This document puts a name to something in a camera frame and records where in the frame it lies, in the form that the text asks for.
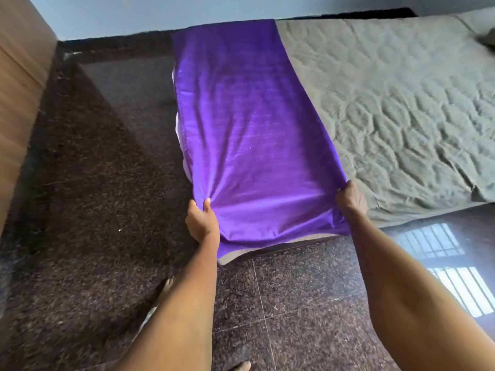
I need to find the grey quilted mattress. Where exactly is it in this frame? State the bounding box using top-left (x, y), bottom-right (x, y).
top-left (175, 16), bottom-right (495, 266)

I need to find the person's right hand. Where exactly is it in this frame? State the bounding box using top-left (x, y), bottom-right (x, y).
top-left (335, 180), bottom-right (368, 223)

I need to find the person's right forearm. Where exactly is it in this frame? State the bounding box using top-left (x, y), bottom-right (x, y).
top-left (345, 211), bottom-right (495, 371)

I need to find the person's white garment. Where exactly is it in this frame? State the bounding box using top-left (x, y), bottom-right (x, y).
top-left (133, 303), bottom-right (160, 342)

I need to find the person's left forearm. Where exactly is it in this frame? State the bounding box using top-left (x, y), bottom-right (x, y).
top-left (116, 232), bottom-right (220, 371)

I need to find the person's left foot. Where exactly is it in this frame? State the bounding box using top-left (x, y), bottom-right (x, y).
top-left (156, 277), bottom-right (176, 306)

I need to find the wooden wardrobe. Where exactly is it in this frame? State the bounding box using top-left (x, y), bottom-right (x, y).
top-left (0, 0), bottom-right (59, 236)

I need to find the grey pillow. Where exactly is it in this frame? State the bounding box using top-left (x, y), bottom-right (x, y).
top-left (462, 7), bottom-right (495, 54)

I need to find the purple silk cloth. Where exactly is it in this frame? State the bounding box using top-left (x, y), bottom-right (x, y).
top-left (171, 19), bottom-right (352, 260)

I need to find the person's left hand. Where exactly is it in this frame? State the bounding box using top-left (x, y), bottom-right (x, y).
top-left (185, 197), bottom-right (220, 244)

